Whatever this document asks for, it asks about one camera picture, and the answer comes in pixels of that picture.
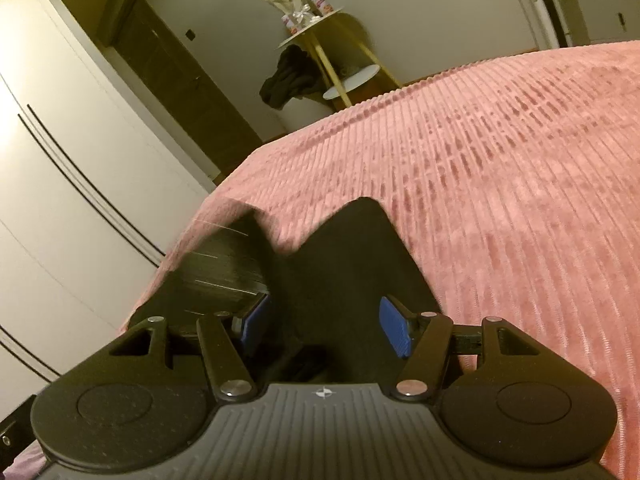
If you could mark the black pants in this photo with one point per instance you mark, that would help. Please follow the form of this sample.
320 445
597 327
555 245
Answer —
350 270

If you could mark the grey cabinet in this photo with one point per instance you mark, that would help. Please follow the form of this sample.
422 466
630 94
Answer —
595 5

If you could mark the wooden side table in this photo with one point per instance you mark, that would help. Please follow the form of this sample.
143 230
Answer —
322 55

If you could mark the dark brown door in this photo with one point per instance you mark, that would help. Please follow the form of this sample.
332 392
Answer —
175 85

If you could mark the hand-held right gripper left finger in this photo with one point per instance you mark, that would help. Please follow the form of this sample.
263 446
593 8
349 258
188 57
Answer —
256 322

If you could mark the pink ribbed bedspread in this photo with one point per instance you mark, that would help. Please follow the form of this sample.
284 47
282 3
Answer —
500 160

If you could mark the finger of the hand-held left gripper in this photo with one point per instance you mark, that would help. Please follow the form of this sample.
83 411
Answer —
220 265

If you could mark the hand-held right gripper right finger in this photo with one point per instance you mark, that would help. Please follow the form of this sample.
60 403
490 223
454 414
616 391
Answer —
397 327

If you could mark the white wardrobe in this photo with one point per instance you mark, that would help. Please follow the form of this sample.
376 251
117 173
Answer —
75 185

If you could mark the dark cloth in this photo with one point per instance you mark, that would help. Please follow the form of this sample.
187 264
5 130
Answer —
290 80

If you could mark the small red label jar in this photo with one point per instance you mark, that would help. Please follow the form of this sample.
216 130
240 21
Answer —
288 21
322 5

